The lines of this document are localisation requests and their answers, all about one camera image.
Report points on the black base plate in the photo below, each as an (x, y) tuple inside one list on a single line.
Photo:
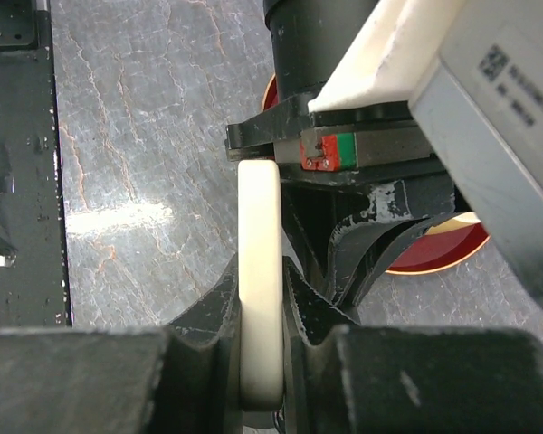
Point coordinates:
[(34, 277)]

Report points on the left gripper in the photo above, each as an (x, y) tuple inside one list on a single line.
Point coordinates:
[(377, 150)]

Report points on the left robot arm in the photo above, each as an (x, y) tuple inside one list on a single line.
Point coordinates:
[(308, 39)]

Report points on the phone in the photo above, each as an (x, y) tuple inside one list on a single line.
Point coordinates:
[(260, 285)]

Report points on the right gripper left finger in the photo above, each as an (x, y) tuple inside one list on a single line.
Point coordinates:
[(182, 377)]

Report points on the red round tray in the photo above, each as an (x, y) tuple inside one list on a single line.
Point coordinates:
[(439, 253)]

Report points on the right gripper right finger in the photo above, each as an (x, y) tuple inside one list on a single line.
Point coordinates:
[(341, 377)]

